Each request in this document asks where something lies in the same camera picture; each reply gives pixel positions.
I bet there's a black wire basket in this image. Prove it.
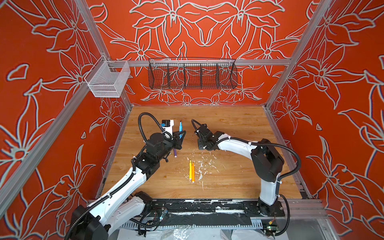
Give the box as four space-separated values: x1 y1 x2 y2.
148 58 239 90

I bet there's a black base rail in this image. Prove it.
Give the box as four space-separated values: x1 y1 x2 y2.
151 199 291 231

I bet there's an aluminium frame rail left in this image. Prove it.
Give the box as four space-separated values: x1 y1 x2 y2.
0 0 133 217

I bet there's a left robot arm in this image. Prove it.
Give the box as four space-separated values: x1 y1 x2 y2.
64 112 187 240

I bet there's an aluminium frame rail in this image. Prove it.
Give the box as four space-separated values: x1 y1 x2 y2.
0 0 133 217
107 59 291 68
264 0 332 110

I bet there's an aluminium frame rail back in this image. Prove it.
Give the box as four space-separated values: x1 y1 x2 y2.
107 59 291 68

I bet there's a blue marker pen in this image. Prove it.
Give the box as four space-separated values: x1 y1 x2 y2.
179 121 183 139

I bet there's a yellow marker pen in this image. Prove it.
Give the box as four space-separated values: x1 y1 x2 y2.
189 160 193 181

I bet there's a white mesh basket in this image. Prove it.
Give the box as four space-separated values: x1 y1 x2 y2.
85 56 131 98

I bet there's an orange marker pen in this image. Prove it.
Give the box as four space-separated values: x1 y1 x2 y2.
191 163 195 183

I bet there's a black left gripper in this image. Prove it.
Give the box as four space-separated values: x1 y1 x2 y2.
156 129 185 162

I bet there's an aluminium frame rail right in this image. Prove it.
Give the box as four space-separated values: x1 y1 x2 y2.
264 0 332 110

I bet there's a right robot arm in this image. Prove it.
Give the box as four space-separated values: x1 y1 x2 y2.
191 119 302 216

